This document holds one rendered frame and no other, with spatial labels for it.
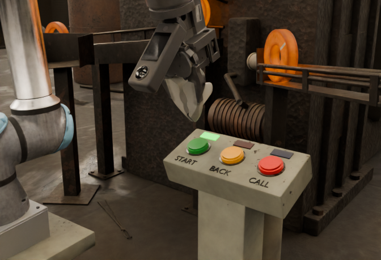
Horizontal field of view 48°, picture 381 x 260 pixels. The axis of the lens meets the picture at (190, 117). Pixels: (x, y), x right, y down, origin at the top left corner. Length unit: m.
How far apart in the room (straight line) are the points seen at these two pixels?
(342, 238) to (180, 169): 1.08
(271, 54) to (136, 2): 0.87
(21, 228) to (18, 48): 0.41
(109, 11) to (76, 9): 0.32
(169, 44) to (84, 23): 3.84
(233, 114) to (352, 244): 0.67
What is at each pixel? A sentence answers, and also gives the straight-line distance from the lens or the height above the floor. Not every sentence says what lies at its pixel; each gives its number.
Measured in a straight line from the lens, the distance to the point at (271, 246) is 0.96.
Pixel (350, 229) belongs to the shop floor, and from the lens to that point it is 1.83.
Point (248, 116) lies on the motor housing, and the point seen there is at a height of 0.50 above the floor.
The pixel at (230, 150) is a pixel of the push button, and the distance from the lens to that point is 0.75.
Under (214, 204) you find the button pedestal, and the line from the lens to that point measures 0.76.
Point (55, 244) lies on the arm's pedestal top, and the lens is 1.11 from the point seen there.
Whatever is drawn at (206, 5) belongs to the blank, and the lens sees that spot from 1.65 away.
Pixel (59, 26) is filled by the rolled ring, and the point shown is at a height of 0.73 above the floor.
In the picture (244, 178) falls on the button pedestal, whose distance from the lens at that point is 0.70.
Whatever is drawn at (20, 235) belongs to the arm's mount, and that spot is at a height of 0.34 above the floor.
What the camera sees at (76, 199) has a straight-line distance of 1.98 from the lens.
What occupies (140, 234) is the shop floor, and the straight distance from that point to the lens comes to 1.69.
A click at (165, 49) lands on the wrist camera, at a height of 0.79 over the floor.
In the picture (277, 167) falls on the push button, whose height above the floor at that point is 0.61.
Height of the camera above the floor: 0.87
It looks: 16 degrees down
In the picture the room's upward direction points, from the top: straight up
